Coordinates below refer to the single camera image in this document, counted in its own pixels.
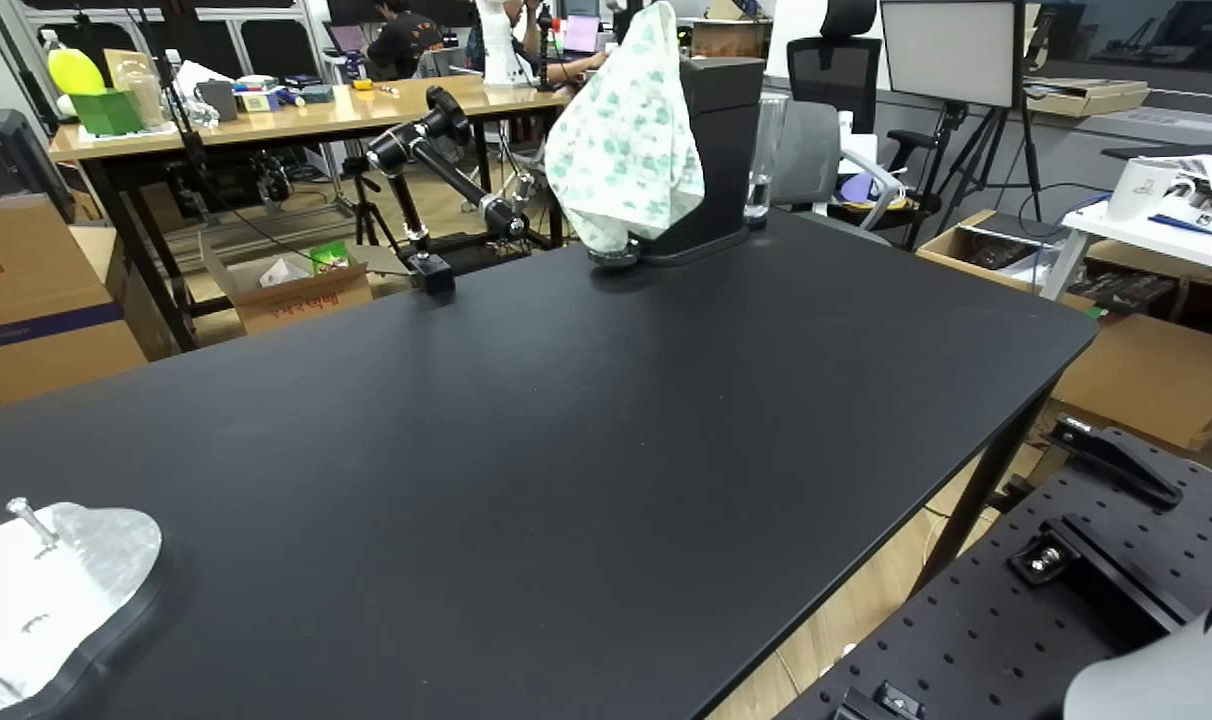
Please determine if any grey office chair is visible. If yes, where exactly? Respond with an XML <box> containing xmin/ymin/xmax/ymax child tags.
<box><xmin>757</xmin><ymin>98</ymin><xmax>908</xmax><ymax>219</ymax></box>

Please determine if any long wooden desk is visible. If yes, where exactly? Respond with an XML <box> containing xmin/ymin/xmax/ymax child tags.
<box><xmin>43</xmin><ymin>71</ymin><xmax>576</xmax><ymax>172</ymax></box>

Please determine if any black perforated breadboard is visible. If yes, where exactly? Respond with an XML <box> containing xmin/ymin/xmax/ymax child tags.
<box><xmin>777</xmin><ymin>419</ymin><xmax>1212</xmax><ymax>720</ymax></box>

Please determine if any black office chair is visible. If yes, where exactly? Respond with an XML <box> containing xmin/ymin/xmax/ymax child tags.
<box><xmin>779</xmin><ymin>0</ymin><xmax>888</xmax><ymax>137</ymax></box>

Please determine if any grey rounded object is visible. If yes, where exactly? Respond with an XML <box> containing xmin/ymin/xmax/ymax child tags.
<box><xmin>1059</xmin><ymin>605</ymin><xmax>1212</xmax><ymax>720</ymax></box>

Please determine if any wooden tray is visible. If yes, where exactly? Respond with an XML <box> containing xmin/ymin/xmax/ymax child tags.
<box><xmin>1019</xmin><ymin>71</ymin><xmax>1151</xmax><ymax>125</ymax></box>

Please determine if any seated person in dark shirt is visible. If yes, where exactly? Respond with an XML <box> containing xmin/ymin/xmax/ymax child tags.
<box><xmin>359</xmin><ymin>0</ymin><xmax>431</xmax><ymax>80</ymax></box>

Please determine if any small open cardboard box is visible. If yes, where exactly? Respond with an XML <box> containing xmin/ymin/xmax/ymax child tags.
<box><xmin>220</xmin><ymin>242</ymin><xmax>378</xmax><ymax>339</ymax></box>

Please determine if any yellow round object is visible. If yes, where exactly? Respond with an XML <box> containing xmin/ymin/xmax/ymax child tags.
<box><xmin>42</xmin><ymin>42</ymin><xmax>113</xmax><ymax>99</ymax></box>

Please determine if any green box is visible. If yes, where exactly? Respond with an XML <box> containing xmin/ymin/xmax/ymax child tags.
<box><xmin>67</xmin><ymin>90</ymin><xmax>149</xmax><ymax>141</ymax></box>

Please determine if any black square mount block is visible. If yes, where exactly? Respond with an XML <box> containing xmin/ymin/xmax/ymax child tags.
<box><xmin>1003</xmin><ymin>524</ymin><xmax>1094</xmax><ymax>593</ymax></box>

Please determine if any white board on tripod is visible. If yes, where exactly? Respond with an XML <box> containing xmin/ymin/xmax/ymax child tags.
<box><xmin>876</xmin><ymin>0</ymin><xmax>1034</xmax><ymax>114</ymax></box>

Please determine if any dark crate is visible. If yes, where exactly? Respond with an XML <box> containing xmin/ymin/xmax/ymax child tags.
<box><xmin>0</xmin><ymin>109</ymin><xmax>65</xmax><ymax>208</ymax></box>

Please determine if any white side table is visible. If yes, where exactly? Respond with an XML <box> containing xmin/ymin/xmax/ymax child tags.
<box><xmin>1036</xmin><ymin>195</ymin><xmax>1212</xmax><ymax>305</ymax></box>

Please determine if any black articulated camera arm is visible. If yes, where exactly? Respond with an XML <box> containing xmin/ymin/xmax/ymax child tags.
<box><xmin>341</xmin><ymin>84</ymin><xmax>558</xmax><ymax>305</ymax></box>

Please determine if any large cardboard box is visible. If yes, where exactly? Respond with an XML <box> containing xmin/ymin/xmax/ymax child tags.
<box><xmin>0</xmin><ymin>189</ymin><xmax>153</xmax><ymax>416</ymax></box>

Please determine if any white cloth with green print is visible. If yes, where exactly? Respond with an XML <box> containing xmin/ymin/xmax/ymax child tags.
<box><xmin>540</xmin><ymin>0</ymin><xmax>708</xmax><ymax>265</ymax></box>

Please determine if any open cardboard box with parts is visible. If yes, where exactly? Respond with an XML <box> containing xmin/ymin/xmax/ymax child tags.
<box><xmin>911</xmin><ymin>206</ymin><xmax>1078</xmax><ymax>301</ymax></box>

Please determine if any black tripod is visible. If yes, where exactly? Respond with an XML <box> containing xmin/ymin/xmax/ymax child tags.
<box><xmin>911</xmin><ymin>99</ymin><xmax>1051</xmax><ymax>251</ymax></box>

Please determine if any flat cardboard box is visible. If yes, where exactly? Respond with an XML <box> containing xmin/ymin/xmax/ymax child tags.
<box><xmin>1047</xmin><ymin>310</ymin><xmax>1212</xmax><ymax>462</ymax></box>

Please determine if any black upright box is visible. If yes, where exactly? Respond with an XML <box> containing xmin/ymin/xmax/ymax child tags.
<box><xmin>652</xmin><ymin>51</ymin><xmax>769</xmax><ymax>259</ymax></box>

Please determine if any black bracket on breadboard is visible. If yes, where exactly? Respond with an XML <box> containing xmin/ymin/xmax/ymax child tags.
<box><xmin>1044</xmin><ymin>413</ymin><xmax>1187</xmax><ymax>514</ymax></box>

